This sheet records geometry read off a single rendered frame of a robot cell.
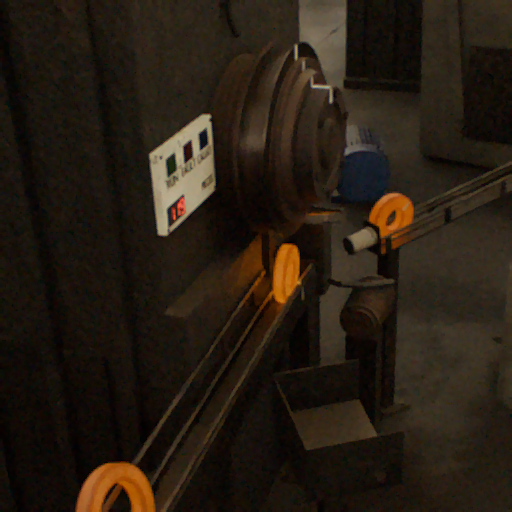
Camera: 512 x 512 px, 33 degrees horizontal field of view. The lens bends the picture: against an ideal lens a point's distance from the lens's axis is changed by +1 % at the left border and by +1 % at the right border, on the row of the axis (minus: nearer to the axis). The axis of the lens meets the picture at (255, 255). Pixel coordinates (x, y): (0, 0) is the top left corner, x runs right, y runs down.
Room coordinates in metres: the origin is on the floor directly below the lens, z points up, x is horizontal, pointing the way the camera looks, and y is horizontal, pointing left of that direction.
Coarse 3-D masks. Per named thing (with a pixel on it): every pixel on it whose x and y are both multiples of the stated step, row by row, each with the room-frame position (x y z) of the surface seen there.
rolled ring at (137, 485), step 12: (108, 468) 1.21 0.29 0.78; (120, 468) 1.23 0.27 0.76; (132, 468) 1.25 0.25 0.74; (96, 480) 1.18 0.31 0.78; (108, 480) 1.19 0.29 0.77; (120, 480) 1.22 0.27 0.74; (132, 480) 1.24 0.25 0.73; (144, 480) 1.26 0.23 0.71; (84, 492) 1.17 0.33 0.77; (96, 492) 1.16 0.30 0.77; (132, 492) 1.24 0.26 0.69; (144, 492) 1.24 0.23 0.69; (84, 504) 1.14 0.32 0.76; (96, 504) 1.15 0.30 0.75; (132, 504) 1.24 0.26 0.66; (144, 504) 1.23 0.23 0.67
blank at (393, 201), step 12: (384, 204) 2.34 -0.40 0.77; (396, 204) 2.36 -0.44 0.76; (408, 204) 2.38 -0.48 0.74; (372, 216) 2.33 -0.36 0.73; (384, 216) 2.33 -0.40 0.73; (396, 216) 2.40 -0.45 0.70; (408, 216) 2.39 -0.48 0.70; (384, 228) 2.33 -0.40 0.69; (396, 228) 2.36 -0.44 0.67; (408, 228) 2.39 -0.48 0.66; (384, 240) 2.33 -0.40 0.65; (396, 240) 2.36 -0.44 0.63
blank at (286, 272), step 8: (280, 248) 1.99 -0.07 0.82; (288, 248) 1.99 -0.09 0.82; (296, 248) 2.03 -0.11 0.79; (280, 256) 1.96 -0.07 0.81; (288, 256) 1.96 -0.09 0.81; (296, 256) 2.03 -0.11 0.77; (280, 264) 1.94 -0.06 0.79; (288, 264) 1.95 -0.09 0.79; (296, 264) 2.03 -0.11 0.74; (280, 272) 1.93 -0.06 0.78; (288, 272) 1.95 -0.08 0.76; (296, 272) 2.03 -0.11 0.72; (272, 280) 1.93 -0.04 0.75; (280, 280) 1.92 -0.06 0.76; (288, 280) 2.01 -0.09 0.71; (296, 280) 2.03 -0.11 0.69; (280, 288) 1.92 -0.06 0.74; (288, 288) 1.95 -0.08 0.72; (280, 296) 1.92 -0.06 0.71
